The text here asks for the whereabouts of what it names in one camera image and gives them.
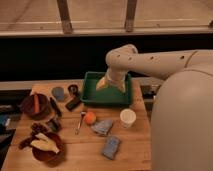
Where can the blue grey cloth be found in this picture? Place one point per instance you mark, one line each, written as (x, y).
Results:
(102, 127)

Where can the white paper cup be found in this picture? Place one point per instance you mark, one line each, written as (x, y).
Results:
(127, 117)

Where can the blue grey cup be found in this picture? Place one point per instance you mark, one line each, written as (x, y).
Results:
(58, 93)

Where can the metal window frame rail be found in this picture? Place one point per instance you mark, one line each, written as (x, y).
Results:
(104, 17)

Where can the small dark metal clip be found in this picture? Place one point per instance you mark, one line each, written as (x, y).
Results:
(54, 124)

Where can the yellow banana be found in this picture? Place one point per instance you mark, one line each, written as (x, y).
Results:
(44, 143)

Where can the orange red pepper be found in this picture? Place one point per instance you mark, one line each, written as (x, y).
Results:
(36, 104)

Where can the red bowl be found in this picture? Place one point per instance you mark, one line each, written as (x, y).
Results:
(47, 156)

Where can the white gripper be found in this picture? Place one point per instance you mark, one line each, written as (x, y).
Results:
(113, 76)

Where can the metal spoon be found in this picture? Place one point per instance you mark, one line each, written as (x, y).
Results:
(80, 122)

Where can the small dark round cup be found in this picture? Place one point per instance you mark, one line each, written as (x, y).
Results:
(73, 89)

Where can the orange ball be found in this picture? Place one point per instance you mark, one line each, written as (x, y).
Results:
(90, 118)

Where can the black marker pen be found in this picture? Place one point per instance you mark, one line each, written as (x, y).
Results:
(55, 107)

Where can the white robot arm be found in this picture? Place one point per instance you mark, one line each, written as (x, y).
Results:
(182, 114)

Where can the green plastic tray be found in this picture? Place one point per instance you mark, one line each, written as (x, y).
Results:
(107, 97)

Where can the purple bowl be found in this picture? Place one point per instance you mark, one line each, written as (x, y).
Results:
(27, 107)

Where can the dark red grapes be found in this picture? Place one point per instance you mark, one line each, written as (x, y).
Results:
(36, 128)

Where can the black rectangular block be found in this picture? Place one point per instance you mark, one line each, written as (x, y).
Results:
(73, 103)

